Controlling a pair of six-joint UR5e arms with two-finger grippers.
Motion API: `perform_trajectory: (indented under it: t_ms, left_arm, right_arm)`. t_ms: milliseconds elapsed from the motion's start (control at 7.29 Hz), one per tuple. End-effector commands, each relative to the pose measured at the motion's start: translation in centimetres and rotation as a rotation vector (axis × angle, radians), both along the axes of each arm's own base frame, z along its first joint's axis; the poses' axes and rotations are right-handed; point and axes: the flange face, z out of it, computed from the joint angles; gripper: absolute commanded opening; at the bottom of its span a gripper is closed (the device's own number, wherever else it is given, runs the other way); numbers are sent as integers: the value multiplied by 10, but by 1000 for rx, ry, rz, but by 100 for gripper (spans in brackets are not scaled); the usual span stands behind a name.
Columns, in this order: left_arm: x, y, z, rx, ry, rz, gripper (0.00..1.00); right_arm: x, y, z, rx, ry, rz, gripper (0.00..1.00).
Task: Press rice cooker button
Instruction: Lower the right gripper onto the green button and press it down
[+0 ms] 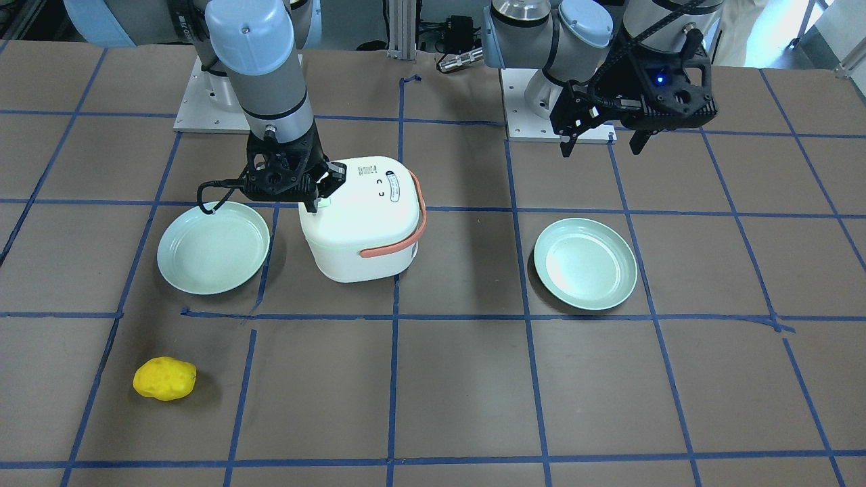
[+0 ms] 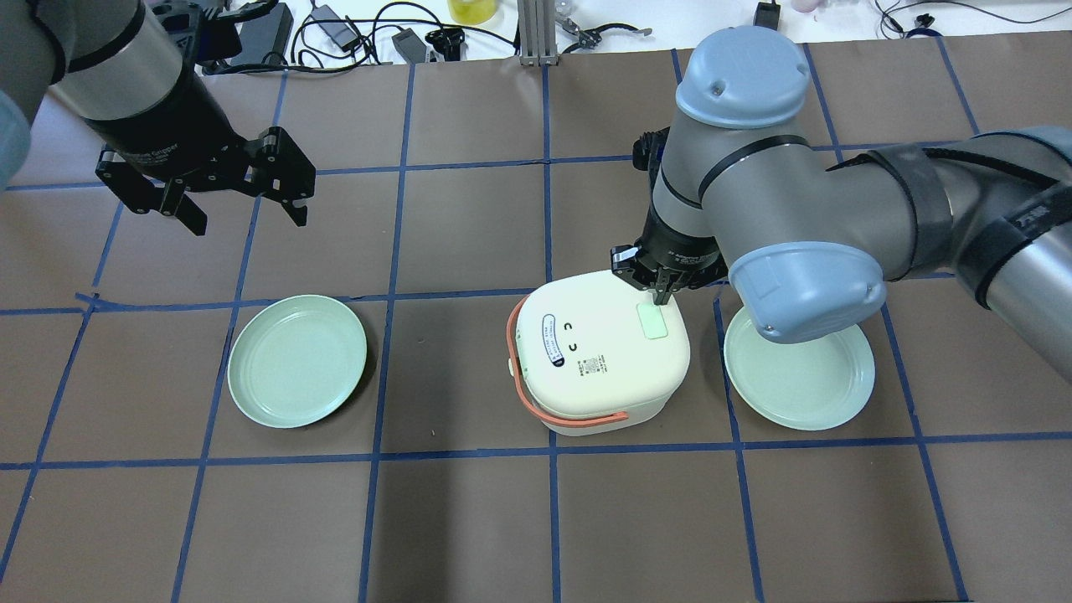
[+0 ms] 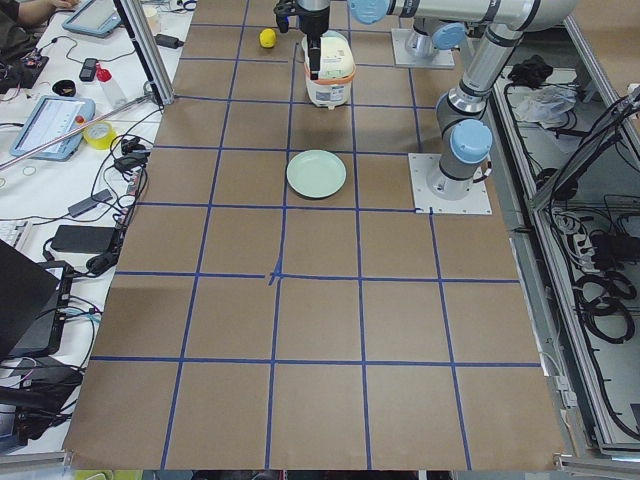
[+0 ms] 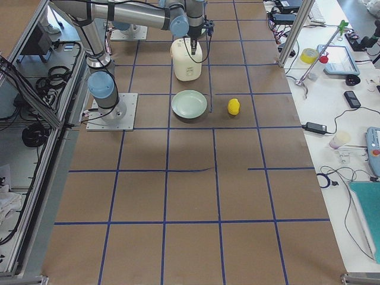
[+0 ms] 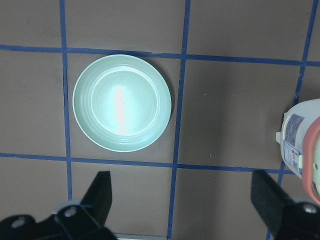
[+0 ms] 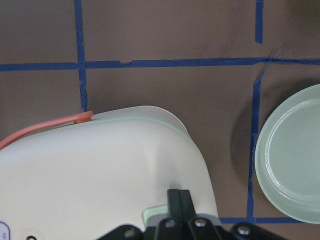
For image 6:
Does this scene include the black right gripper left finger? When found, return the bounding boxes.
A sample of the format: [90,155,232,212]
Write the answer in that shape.
[100,189,181,240]

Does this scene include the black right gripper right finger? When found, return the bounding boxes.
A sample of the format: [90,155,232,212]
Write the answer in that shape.
[178,190,283,240]

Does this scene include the pale green plate right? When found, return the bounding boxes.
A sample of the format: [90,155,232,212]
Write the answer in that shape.
[254,84,320,224]

